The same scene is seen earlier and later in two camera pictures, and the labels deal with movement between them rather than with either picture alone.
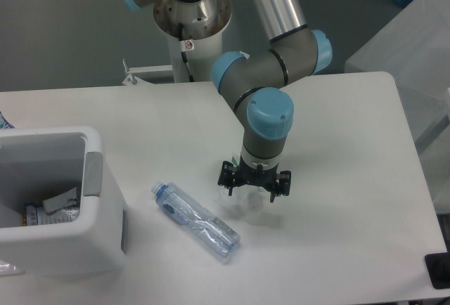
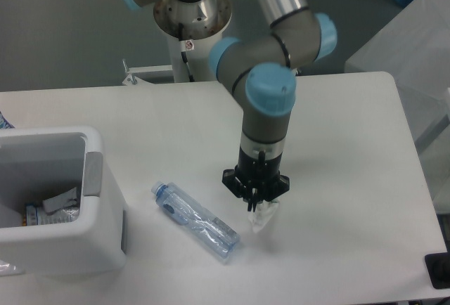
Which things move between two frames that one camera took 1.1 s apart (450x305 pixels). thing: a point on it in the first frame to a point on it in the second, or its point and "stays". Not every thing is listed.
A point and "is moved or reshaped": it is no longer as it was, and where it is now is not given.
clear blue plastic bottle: x=197 y=218 stays
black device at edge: x=438 y=268 stays
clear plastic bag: x=238 y=191 is moved or reshaped
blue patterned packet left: x=5 y=124 stays
